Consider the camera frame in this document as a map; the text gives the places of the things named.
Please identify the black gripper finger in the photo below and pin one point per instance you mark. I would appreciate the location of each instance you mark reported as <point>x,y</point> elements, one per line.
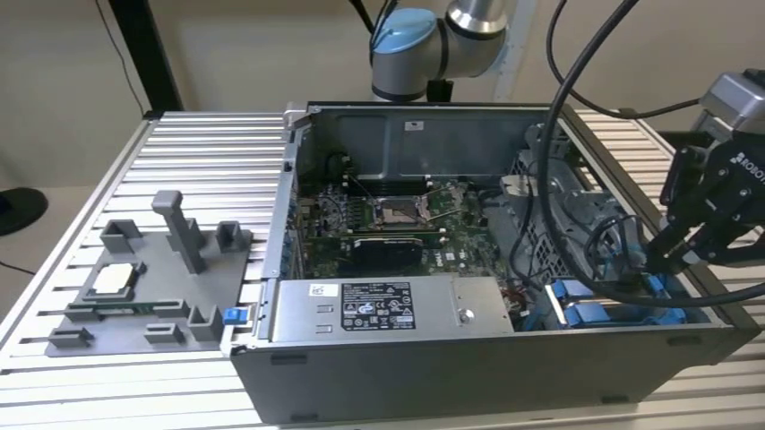
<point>738,246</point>
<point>669,251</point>

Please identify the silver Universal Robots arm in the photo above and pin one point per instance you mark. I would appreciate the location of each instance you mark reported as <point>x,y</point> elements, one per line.
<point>418,67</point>

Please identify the blue empty disk carrier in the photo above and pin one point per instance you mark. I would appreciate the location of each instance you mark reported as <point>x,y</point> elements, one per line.
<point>589,315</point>

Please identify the grey metal disk bay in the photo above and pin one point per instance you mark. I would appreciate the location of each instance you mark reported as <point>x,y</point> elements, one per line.
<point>554,309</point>

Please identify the perforated grey drive cage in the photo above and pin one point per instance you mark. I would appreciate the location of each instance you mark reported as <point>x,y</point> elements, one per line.
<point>538,251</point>

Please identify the green motherboard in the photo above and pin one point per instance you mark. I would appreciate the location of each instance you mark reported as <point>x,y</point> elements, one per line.
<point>459,242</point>

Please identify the CPU socket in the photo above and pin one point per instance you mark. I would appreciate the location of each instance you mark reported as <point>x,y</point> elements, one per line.
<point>396,210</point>

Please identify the black graphics card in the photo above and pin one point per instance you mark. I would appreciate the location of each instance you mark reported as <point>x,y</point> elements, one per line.
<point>382,257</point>

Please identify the grey open PC case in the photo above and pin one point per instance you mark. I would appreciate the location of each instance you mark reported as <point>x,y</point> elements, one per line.
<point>418,380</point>

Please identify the white sticker with black square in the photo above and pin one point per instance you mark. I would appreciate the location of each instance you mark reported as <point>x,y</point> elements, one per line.
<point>414,125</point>

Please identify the locking lever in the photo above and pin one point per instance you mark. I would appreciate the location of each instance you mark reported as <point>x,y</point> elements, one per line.
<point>362,187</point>

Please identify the silver power supply unit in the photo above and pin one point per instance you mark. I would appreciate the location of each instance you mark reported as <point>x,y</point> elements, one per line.
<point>299,313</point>

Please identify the blue case latch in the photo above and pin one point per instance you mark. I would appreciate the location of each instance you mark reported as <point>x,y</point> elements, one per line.
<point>235,315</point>

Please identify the grey plastic parts rack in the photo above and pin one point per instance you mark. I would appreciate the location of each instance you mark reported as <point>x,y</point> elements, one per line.
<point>155,286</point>

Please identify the green RAM stick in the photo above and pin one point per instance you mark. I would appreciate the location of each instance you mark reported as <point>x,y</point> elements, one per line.
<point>137,307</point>

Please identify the silver CPU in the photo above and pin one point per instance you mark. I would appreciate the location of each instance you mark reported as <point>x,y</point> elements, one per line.
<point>113,280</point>

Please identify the black round stand base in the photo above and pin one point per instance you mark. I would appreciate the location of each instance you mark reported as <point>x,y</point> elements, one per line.
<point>20,210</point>

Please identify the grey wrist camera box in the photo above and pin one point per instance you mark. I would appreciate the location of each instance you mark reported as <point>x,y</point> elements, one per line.
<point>731,96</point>

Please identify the black metal post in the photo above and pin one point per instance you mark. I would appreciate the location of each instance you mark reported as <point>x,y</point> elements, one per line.
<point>149,54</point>

